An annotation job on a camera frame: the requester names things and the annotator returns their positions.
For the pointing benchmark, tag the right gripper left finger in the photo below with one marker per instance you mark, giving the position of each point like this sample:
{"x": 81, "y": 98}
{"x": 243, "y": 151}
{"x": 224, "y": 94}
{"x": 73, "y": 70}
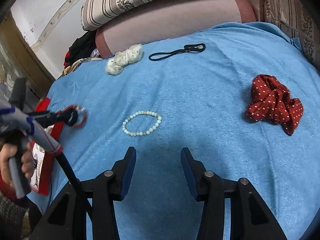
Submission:
{"x": 114, "y": 184}

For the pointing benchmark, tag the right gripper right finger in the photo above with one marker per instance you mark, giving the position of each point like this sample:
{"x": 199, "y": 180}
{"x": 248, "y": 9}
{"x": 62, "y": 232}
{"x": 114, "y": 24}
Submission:
{"x": 202, "y": 183}

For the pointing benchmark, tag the red polka dot scrunchie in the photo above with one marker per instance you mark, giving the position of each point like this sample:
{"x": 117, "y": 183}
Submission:
{"x": 271, "y": 100}

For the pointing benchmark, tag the red jewelry box tray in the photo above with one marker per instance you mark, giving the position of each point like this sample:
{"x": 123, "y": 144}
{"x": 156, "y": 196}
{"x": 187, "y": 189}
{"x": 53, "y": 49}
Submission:
{"x": 40, "y": 181}

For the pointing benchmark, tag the person's left hand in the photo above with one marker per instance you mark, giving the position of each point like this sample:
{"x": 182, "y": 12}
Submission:
{"x": 27, "y": 168}

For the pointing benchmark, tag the wooden glass door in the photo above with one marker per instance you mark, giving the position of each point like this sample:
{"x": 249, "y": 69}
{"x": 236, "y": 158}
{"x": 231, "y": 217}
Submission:
{"x": 18, "y": 60}

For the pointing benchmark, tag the tan striped cloth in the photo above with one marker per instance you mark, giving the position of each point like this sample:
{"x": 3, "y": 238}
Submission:
{"x": 76, "y": 65}

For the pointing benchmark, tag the blue towel blanket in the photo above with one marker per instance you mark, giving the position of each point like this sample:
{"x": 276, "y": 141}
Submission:
{"x": 198, "y": 101}

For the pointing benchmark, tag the black clothes pile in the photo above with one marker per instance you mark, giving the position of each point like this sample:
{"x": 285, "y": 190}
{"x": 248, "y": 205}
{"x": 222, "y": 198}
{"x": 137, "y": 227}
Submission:
{"x": 81, "y": 48}

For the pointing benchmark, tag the cream white scrunchie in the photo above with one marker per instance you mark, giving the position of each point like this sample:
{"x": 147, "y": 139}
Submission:
{"x": 116, "y": 64}

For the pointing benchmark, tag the thin black elastic band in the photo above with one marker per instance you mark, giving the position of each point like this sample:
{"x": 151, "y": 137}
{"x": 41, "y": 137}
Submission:
{"x": 188, "y": 48}

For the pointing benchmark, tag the pink folded blanket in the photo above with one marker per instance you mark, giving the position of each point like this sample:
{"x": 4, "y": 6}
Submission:
{"x": 164, "y": 19}

